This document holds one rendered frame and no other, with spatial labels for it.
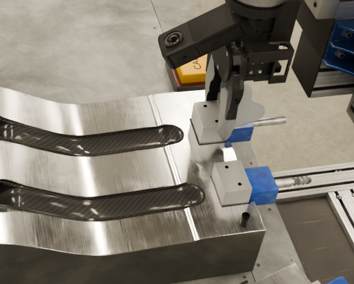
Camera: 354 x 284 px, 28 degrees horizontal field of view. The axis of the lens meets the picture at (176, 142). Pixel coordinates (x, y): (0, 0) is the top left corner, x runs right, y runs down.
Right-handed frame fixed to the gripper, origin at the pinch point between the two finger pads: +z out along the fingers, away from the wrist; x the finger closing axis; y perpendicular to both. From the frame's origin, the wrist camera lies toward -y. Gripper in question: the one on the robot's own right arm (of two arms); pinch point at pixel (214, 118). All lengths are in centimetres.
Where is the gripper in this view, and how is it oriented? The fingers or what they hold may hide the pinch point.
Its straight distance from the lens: 96.1
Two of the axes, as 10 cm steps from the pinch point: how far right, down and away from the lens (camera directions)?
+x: -2.4, -7.1, 6.6
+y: 9.6, -1.0, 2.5
